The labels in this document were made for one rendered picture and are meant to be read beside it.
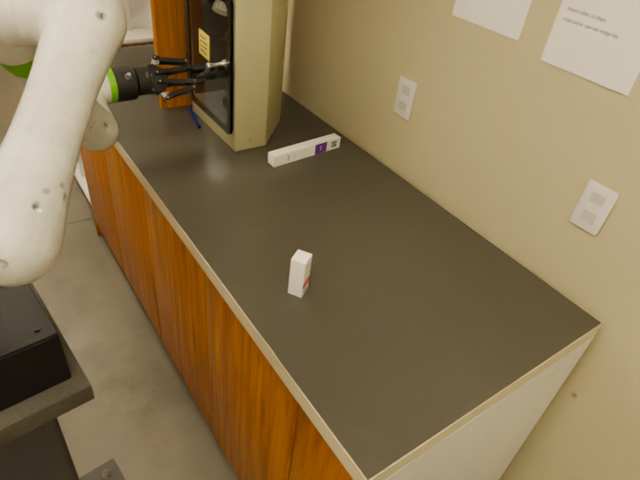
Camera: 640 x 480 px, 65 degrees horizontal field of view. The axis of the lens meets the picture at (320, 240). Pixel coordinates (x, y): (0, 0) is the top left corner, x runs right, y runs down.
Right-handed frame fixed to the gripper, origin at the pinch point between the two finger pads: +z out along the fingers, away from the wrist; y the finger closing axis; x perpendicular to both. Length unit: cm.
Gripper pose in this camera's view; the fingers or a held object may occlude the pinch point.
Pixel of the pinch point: (203, 73)
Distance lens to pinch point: 160.0
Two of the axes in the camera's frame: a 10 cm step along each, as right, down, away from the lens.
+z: 8.2, -2.8, 5.0
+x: -5.0, 1.0, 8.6
